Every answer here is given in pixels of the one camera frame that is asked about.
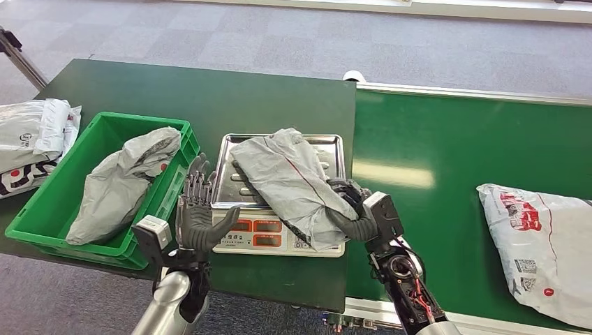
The white package bold black print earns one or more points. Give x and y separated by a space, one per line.
21 181

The grey package with small logo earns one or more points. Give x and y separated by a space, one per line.
25 131

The green plastic basket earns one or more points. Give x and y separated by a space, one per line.
51 199

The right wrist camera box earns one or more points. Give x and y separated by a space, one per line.
384 217

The plain grey crumpled package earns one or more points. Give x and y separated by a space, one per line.
113 189

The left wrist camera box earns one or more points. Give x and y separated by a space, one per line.
152 236

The large white package red print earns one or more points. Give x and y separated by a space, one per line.
555 259

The green belt conveyor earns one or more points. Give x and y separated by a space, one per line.
462 138

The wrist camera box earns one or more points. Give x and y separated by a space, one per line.
384 217
152 236

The white conveyor roller end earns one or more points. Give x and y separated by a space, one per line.
354 76

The white scale with steel tray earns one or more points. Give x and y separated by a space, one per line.
226 185

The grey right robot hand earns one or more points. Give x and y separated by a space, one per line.
358 226

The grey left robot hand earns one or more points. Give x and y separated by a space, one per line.
196 226

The grey package with red print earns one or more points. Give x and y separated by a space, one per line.
286 185

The metal stand pole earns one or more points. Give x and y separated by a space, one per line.
23 62

